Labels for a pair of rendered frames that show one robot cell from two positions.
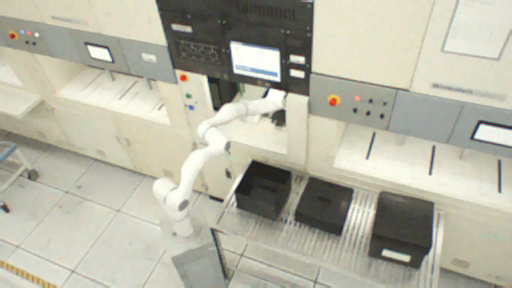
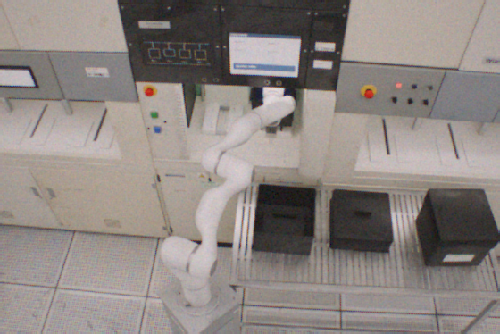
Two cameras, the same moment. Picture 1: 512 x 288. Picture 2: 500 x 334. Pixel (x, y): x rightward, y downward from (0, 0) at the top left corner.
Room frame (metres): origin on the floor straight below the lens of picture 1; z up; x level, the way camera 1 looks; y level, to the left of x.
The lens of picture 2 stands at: (0.33, 0.62, 2.79)
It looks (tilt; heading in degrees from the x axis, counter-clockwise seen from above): 51 degrees down; 337
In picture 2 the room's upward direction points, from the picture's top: straight up
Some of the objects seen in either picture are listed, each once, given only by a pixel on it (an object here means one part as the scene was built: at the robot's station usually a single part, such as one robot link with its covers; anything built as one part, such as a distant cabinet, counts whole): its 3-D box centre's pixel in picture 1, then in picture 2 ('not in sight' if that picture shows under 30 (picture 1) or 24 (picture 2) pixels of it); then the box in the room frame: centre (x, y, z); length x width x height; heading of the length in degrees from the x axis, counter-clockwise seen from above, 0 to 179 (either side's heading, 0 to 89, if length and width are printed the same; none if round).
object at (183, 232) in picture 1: (182, 221); (196, 287); (1.26, 0.49, 0.85); 0.19 x 0.19 x 0.18
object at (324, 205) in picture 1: (324, 203); (361, 218); (1.31, -0.38, 0.83); 0.29 x 0.29 x 0.13; 62
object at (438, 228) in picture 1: (323, 249); (353, 271); (1.24, -0.38, 0.38); 1.30 x 0.60 x 0.76; 63
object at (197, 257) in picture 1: (196, 258); (204, 326); (1.26, 0.49, 0.38); 0.28 x 0.28 x 0.76; 18
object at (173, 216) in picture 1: (170, 198); (184, 261); (1.28, 0.51, 1.07); 0.19 x 0.12 x 0.24; 42
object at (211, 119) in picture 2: (249, 110); (222, 119); (2.14, 0.03, 0.89); 0.22 x 0.21 x 0.04; 153
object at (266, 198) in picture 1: (264, 189); (284, 219); (1.44, -0.02, 0.85); 0.28 x 0.28 x 0.17; 61
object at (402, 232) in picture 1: (399, 229); (454, 228); (1.04, -0.74, 0.89); 0.29 x 0.29 x 0.25; 67
